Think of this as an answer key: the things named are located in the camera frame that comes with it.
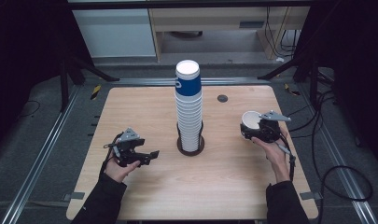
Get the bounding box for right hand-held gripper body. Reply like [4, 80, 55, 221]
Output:
[254, 110, 292, 144]

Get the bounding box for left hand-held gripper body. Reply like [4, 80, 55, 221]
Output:
[113, 127, 140, 168]

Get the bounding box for blue and white paper cup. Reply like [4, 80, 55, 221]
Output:
[241, 110, 263, 132]

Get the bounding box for black cup stack base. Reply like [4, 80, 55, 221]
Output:
[175, 120, 206, 157]

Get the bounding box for stack of paper cups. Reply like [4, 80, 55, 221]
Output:
[175, 59, 203, 153]

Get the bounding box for person's left hand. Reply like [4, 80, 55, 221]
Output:
[105, 156, 142, 184]

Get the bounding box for person's right hand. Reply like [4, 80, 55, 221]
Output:
[251, 127, 292, 185]

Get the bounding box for black metal stand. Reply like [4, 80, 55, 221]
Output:
[59, 55, 120, 113]
[257, 55, 320, 106]

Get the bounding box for white cabinet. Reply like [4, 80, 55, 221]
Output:
[72, 8, 157, 59]

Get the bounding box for black curtain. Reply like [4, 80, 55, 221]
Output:
[0, 0, 94, 153]
[293, 0, 378, 172]

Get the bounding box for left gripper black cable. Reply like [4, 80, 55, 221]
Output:
[99, 133, 124, 180]

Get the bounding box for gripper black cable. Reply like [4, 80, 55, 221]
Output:
[99, 133, 124, 180]
[275, 142, 297, 182]

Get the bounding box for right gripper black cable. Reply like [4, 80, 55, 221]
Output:
[275, 142, 297, 182]

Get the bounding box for long metal floor rail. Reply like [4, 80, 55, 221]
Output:
[297, 83, 378, 224]
[110, 77, 270, 87]
[1, 85, 82, 224]

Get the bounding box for grey table corner bracket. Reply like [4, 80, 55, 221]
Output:
[299, 191, 323, 201]
[63, 191, 86, 202]

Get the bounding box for looped black floor cable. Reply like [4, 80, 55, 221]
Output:
[312, 90, 374, 224]

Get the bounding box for hanging black cable bundle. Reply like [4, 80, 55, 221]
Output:
[264, 6, 301, 59]

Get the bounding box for thin black floor cable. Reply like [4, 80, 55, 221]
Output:
[18, 99, 41, 119]

